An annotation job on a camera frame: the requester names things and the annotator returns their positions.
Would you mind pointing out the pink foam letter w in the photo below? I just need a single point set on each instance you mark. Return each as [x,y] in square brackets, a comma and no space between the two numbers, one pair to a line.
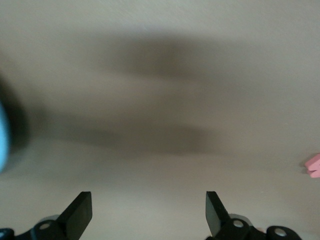
[313,165]

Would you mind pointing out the brown table cover sheet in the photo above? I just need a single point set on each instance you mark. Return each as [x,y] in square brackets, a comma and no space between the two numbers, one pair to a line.
[175,25]

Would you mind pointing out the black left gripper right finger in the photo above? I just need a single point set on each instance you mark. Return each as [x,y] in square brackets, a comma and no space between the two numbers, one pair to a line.
[217,217]

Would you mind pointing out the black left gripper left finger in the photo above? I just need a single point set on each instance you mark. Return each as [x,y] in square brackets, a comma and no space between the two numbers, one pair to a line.
[75,217]

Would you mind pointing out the blue plate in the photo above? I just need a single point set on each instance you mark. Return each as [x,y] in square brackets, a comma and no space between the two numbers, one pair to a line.
[3,140]

